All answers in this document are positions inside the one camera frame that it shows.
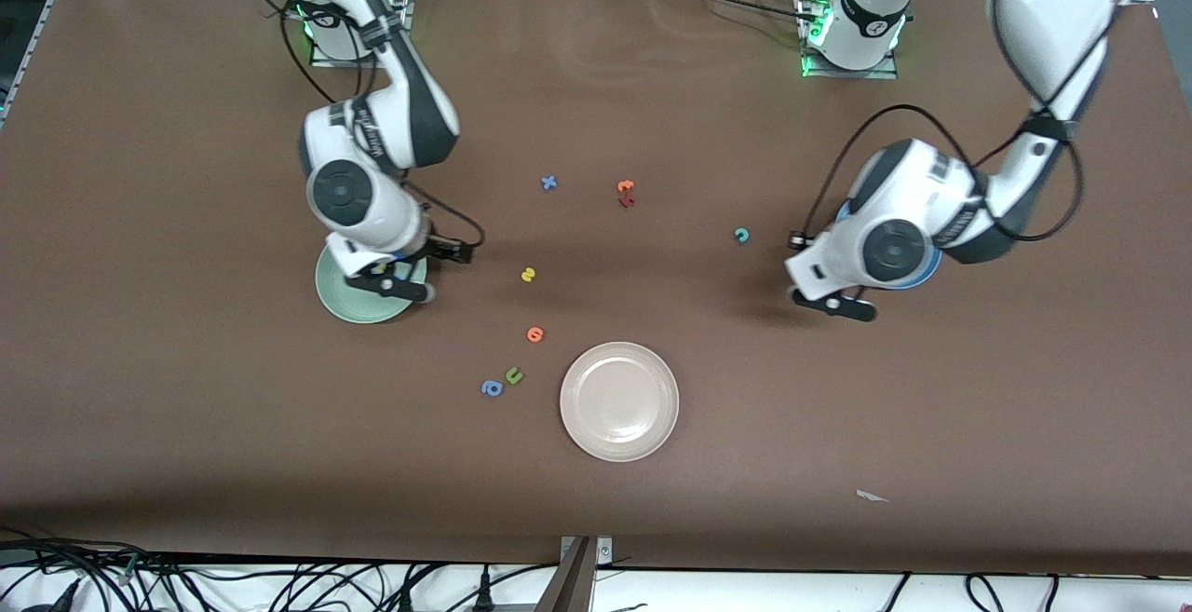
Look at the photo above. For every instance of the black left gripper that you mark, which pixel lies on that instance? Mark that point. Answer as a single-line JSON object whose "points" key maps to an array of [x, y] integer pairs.
{"points": [[794, 245]]}

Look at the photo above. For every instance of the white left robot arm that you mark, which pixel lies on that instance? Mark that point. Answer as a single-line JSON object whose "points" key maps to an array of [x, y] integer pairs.
{"points": [[894, 249]]}

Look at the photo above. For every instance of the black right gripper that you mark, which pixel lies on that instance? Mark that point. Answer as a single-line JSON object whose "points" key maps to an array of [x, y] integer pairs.
{"points": [[434, 246]]}

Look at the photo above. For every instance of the blue letter a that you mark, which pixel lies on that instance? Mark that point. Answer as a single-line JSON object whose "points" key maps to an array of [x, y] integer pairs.
{"points": [[486, 389]]}

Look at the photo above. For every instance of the small metal bracket plate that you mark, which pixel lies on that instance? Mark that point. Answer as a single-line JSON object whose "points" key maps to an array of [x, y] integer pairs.
{"points": [[603, 551]]}

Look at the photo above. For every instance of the black power plug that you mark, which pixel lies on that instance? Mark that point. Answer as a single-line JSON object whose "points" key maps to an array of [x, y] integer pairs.
{"points": [[484, 593], [407, 601]]}

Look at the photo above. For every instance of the aluminium profile beam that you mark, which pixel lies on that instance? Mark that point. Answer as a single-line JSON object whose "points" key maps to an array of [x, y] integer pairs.
{"points": [[570, 589]]}

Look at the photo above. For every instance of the beige plate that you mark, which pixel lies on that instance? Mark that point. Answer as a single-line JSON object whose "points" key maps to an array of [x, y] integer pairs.
{"points": [[619, 402]]}

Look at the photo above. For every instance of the green letter u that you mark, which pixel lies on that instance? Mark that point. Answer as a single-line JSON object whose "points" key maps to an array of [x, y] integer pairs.
{"points": [[511, 379]]}

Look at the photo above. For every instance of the green plate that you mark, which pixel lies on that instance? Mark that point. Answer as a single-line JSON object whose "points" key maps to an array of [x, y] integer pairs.
{"points": [[368, 309]]}

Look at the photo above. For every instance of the white paper scrap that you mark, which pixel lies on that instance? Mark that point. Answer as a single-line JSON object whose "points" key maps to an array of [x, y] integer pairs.
{"points": [[868, 496]]}

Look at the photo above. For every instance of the brown table cover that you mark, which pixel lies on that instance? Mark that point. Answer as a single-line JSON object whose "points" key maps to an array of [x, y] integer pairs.
{"points": [[596, 500]]}

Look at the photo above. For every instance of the blue plate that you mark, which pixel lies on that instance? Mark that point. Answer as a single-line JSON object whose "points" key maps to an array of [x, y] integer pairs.
{"points": [[931, 272]]}

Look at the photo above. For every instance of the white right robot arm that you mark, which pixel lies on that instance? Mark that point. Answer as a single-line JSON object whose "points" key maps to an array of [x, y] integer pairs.
{"points": [[345, 193]]}

